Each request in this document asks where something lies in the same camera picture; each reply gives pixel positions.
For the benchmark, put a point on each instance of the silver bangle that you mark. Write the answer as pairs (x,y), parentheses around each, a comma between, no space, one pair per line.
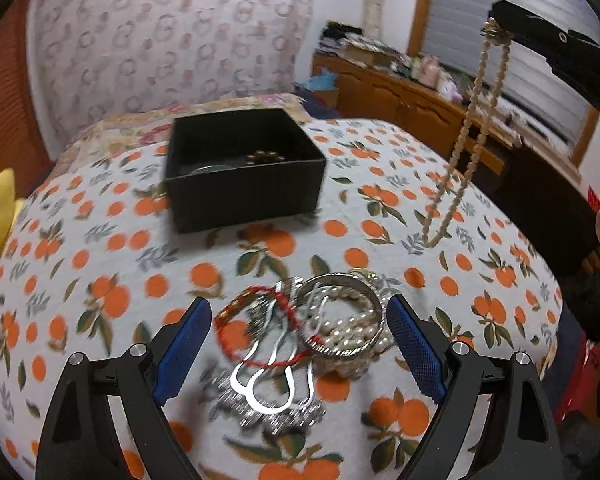
(375,305)

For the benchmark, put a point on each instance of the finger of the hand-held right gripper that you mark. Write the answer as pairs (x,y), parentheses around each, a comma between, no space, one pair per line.
(555,45)

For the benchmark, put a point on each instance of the wooden cabinet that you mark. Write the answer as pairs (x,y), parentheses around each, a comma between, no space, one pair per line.
(405,100)

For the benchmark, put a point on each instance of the pink bottle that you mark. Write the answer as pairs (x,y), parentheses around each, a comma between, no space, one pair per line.
(430,67)

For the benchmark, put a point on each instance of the pink floral sheet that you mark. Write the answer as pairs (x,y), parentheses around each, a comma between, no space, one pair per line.
(125,127)

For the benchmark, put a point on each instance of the orange print bedspread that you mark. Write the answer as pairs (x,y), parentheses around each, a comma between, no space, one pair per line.
(130,240)

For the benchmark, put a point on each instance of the blue plastic bag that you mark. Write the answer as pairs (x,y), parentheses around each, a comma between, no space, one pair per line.
(325,81)

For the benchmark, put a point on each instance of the red bag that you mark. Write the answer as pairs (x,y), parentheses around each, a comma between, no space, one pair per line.
(582,385)

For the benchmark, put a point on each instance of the black jewelry box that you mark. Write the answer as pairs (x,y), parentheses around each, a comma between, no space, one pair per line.
(245,190)

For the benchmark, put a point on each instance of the white pearl strand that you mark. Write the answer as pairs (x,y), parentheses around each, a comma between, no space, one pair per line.
(352,332)

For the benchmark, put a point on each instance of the dark cloth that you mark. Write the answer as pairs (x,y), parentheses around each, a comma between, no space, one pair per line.
(592,305)

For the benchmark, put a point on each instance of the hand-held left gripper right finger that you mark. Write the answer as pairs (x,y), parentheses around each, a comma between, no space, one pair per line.
(416,352)

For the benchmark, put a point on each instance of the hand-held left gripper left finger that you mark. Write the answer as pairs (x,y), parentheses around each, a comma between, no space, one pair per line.
(185,350)

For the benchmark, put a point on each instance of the silver u-shaped hairpin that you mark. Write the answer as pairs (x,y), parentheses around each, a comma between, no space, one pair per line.
(280,407)
(240,377)

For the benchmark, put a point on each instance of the white window blind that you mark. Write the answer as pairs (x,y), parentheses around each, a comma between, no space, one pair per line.
(520,25)

